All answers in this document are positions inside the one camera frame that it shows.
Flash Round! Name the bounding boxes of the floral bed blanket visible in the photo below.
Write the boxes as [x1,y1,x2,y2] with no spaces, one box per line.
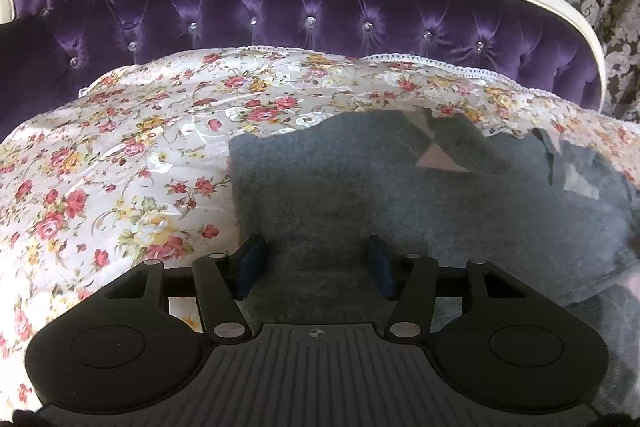
[0,44,640,410]

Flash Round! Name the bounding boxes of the grey knit garment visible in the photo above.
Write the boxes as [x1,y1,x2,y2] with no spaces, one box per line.
[227,107,640,414]

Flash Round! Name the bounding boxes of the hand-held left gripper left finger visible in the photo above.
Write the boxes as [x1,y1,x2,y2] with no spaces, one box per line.
[102,234,268,344]

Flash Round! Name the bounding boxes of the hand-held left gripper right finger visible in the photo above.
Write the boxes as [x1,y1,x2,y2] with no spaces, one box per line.
[365,234,532,341]

